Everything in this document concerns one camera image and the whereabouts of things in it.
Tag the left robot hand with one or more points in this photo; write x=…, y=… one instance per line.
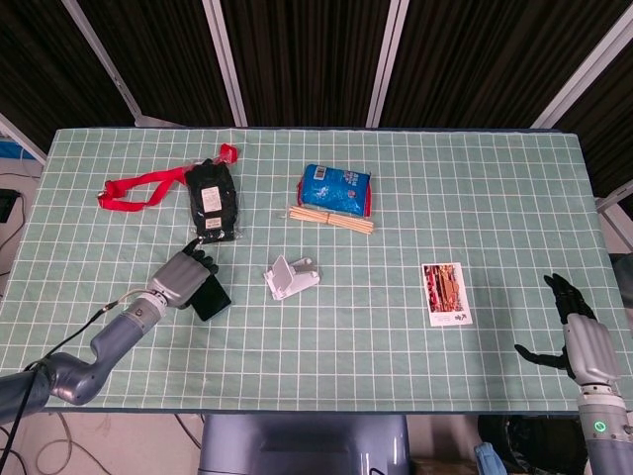
x=178, y=279

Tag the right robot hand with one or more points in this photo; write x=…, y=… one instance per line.
x=591, y=349

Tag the black smartphone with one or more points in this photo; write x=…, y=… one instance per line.
x=213, y=299

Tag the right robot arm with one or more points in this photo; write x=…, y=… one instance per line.
x=608, y=430

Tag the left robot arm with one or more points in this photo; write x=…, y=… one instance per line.
x=104, y=346

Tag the white folding phone stand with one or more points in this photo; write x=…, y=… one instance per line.
x=289, y=282

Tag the black gloves in plastic bag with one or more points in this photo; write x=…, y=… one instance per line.
x=212, y=198

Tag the black bag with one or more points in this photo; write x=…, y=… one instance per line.
x=534, y=440

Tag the red plastic clip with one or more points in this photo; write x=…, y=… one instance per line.
x=228, y=152

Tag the blue cloth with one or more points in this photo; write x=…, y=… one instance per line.
x=485, y=457

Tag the photo postcard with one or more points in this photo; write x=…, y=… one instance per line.
x=445, y=292

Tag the bundle of wooden sticks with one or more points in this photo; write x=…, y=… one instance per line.
x=331, y=220

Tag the blue snack packet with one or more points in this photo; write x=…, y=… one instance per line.
x=336, y=190

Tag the green checkered tablecloth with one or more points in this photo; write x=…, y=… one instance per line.
x=346, y=356

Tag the black box on floor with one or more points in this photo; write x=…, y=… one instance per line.
x=6, y=205

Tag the blue-grey robot torso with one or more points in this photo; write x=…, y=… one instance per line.
x=301, y=445

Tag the black pleated curtain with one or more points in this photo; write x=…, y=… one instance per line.
x=311, y=54

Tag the white frame post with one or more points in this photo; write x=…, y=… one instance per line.
x=106, y=59
x=386, y=64
x=22, y=136
x=226, y=64
x=578, y=69
x=615, y=198

